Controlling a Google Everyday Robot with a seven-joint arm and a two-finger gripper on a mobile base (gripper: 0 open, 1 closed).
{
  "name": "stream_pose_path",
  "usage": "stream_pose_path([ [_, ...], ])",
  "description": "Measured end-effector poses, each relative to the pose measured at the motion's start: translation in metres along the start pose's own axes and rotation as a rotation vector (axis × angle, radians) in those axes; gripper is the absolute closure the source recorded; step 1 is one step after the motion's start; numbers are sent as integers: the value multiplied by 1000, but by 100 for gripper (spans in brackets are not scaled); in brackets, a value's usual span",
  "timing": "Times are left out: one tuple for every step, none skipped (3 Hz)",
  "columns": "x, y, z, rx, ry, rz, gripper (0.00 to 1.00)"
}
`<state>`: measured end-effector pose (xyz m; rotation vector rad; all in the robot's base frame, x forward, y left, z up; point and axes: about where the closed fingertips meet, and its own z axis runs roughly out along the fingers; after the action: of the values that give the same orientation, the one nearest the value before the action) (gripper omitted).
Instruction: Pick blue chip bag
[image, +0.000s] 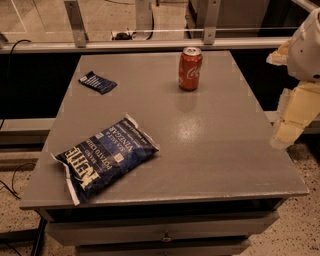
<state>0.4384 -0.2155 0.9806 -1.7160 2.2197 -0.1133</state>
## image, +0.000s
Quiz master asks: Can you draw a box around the blue Kettle chip bag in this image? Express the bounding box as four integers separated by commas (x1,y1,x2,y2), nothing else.
53,115,159,206

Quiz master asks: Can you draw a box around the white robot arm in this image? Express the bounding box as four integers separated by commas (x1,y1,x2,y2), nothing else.
266,8,320,149

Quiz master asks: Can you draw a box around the metal railing frame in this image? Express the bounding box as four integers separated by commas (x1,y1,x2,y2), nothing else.
0,0,320,55

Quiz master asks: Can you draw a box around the grey cabinet with drawers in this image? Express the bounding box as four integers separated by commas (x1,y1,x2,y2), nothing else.
21,51,307,256

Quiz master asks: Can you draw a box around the red Coca-Cola can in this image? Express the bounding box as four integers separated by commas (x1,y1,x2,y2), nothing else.
178,47,203,91

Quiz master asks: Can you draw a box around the small dark blue snack packet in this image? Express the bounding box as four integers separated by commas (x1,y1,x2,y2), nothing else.
78,71,117,94

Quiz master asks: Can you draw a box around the black floor cable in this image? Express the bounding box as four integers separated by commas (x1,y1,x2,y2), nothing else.
0,39,48,256

